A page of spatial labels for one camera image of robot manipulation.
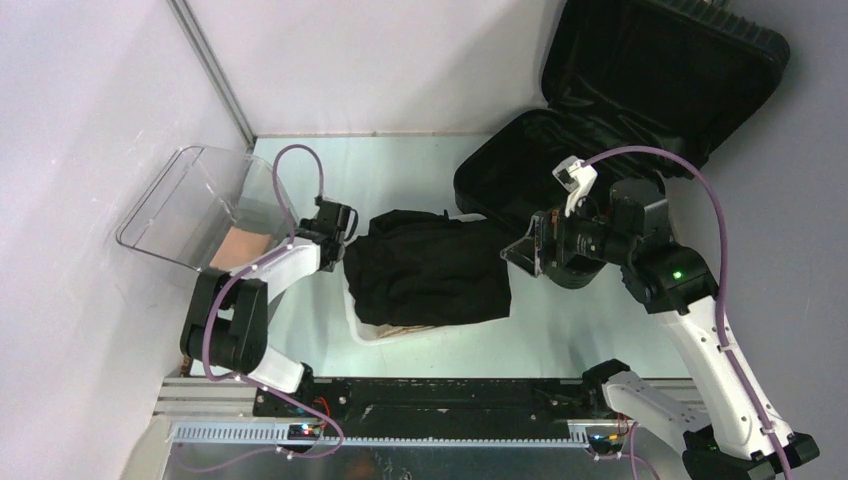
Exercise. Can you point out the beige cloth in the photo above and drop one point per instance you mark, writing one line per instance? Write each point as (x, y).
(389, 331)

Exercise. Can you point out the aluminium frame rail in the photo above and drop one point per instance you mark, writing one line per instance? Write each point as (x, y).
(232, 412)

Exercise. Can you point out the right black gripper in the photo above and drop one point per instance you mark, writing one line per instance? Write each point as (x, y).
(528, 252)

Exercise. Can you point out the white perforated plastic basket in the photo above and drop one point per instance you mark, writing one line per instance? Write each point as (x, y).
(371, 331)

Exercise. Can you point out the clear acrylic bin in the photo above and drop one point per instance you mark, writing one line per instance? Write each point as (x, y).
(185, 213)

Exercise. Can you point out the black ribbed hard-shell suitcase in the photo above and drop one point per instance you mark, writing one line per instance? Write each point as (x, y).
(637, 89)

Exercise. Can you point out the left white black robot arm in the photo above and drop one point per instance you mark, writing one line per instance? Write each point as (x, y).
(229, 314)

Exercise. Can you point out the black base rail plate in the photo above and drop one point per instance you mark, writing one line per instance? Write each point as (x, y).
(455, 409)

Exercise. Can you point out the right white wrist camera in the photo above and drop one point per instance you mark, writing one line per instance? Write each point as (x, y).
(578, 178)

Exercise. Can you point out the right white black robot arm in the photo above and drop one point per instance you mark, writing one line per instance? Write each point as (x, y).
(738, 434)

